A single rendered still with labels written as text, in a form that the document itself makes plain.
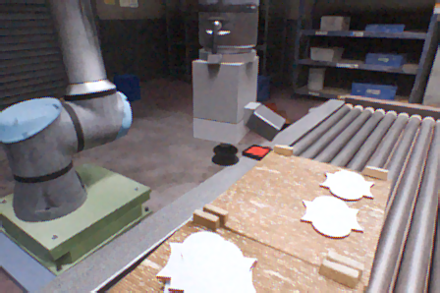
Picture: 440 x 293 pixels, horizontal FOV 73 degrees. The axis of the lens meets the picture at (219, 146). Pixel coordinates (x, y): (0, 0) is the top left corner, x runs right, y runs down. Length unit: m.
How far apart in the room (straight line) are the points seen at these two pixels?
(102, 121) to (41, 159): 0.15
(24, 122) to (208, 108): 0.39
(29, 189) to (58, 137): 0.12
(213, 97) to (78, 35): 0.41
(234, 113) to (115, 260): 0.39
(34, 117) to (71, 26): 0.20
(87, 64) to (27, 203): 0.32
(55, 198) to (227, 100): 0.47
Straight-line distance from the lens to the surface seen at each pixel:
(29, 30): 5.34
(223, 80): 0.38
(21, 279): 0.75
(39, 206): 0.73
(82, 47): 0.73
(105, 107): 0.72
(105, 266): 0.63
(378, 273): 0.65
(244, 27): 0.38
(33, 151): 0.68
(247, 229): 0.64
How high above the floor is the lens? 1.35
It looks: 24 degrees down
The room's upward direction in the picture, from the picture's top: straight up
